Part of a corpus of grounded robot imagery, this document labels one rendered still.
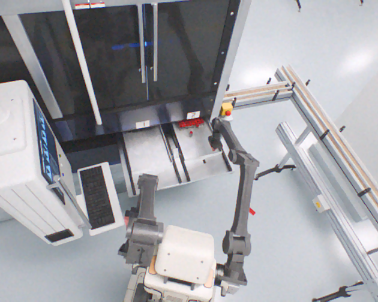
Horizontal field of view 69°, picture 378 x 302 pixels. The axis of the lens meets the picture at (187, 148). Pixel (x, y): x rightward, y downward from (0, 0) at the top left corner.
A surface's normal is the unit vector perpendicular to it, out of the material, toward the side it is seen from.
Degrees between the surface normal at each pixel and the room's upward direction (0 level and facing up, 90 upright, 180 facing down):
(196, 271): 48
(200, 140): 0
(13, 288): 0
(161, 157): 0
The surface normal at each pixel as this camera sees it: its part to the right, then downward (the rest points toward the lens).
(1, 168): 0.09, -0.54
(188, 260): -0.09, 0.23
